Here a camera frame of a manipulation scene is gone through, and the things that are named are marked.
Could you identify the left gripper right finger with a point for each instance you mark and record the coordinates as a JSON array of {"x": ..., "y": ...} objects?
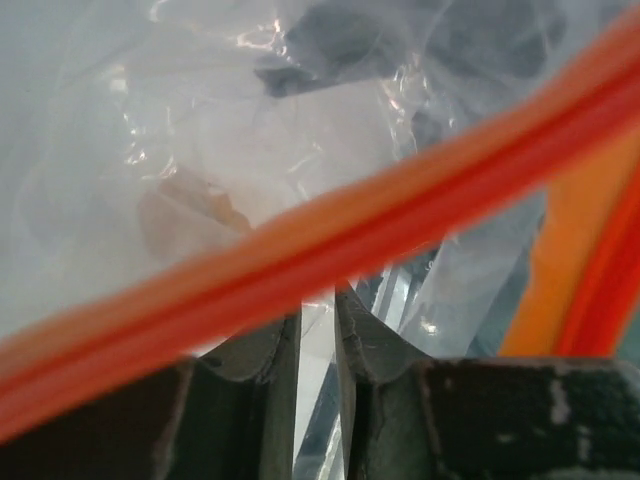
[{"x": 406, "y": 415}]

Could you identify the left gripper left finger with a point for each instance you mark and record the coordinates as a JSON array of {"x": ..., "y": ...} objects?
[{"x": 229, "y": 414}]

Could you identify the clear zip top bag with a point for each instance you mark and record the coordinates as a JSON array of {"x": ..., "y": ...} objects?
[{"x": 470, "y": 169}]

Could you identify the fake orange carrot pieces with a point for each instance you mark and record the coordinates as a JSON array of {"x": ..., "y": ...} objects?
[{"x": 187, "y": 213}]

